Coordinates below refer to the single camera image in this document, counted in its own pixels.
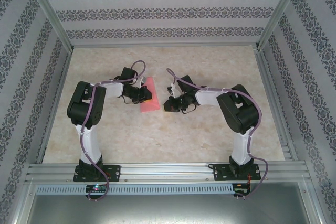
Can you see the aluminium mounting rail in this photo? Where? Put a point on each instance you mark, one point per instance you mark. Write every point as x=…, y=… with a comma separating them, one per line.
x=168, y=172

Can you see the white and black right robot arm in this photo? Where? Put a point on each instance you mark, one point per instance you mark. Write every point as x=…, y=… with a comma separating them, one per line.
x=242, y=145

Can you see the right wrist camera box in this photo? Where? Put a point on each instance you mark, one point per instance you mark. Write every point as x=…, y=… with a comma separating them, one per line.
x=172, y=89

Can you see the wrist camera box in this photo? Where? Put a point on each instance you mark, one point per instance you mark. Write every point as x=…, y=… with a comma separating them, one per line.
x=143, y=80
x=172, y=89

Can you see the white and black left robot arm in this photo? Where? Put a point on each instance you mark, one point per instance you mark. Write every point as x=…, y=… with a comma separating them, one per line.
x=88, y=142

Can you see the grey sheet metal tray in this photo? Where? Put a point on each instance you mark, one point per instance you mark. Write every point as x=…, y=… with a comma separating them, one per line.
x=168, y=211

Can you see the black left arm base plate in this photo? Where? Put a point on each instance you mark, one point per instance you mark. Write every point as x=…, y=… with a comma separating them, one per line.
x=115, y=172

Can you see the pink red cloth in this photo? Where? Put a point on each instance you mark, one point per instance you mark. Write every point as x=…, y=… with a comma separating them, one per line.
x=153, y=103

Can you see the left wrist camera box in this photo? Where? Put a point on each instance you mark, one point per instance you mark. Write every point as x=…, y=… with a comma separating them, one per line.
x=143, y=80

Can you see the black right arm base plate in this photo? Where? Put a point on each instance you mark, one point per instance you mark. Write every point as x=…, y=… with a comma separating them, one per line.
x=220, y=172

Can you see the aluminium frame post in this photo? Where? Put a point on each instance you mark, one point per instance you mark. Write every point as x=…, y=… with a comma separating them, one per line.
x=279, y=11
x=50, y=11

